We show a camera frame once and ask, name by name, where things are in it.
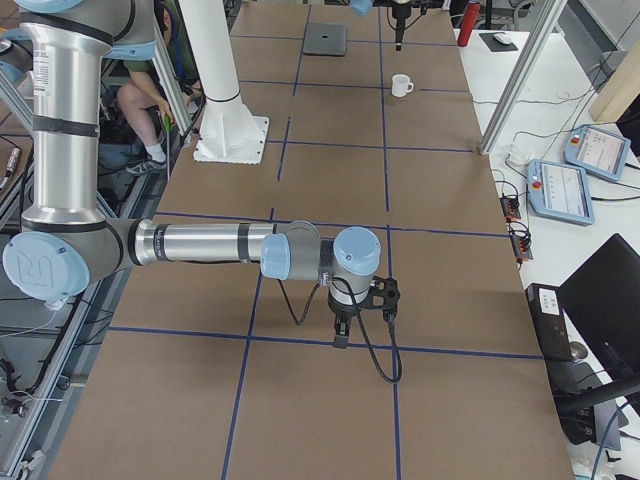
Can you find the seated person green shirt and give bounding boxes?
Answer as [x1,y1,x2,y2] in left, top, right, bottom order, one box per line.
[117,1,201,176]

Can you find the red water bottle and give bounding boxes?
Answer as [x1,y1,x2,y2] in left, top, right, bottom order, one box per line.
[457,1,480,47]

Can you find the grey closed laptop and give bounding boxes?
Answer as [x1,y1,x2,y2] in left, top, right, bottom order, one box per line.
[303,23,347,57]

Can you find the blue teach pendant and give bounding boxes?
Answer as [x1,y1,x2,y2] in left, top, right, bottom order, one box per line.
[527,159,595,225]
[564,125,631,182]

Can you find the black mouse pad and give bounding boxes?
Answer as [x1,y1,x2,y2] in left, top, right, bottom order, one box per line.
[479,31,518,52]

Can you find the white computer mouse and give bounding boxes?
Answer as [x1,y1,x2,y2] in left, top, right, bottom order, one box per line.
[493,31,513,45]

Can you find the near blue teach pendant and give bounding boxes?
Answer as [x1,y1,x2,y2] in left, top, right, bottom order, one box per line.
[527,159,595,225]

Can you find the orange adapter board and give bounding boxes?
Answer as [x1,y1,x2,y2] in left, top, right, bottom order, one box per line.
[499,181,521,222]
[507,221,533,264]

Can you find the far blue teach pendant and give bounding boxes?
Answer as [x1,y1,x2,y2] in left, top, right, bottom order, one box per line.
[564,125,631,182]

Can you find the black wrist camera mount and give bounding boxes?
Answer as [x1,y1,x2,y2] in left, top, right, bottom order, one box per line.
[358,276,401,322]

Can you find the far orange adapter board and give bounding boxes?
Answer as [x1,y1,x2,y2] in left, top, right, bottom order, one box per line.
[499,181,521,222]

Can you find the black monitor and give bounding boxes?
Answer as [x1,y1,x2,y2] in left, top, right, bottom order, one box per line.
[559,233,639,379]

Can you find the white pedestal column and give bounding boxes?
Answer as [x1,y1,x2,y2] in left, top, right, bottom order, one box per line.
[180,0,269,165]

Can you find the white ceramic mug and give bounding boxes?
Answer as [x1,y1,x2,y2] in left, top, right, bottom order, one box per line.
[391,73,414,98]

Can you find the black computer box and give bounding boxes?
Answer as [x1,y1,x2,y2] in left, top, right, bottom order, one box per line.
[525,283,573,362]

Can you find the near orange adapter board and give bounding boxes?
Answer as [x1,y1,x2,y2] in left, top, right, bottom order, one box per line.
[507,221,533,264]

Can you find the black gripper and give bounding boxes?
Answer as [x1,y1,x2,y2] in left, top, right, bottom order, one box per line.
[328,296,357,348]
[391,1,411,51]

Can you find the wooden plank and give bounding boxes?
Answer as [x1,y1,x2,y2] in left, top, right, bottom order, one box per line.
[589,40,640,122]

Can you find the aluminium frame post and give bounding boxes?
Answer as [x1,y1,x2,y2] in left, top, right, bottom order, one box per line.
[479,0,567,155]

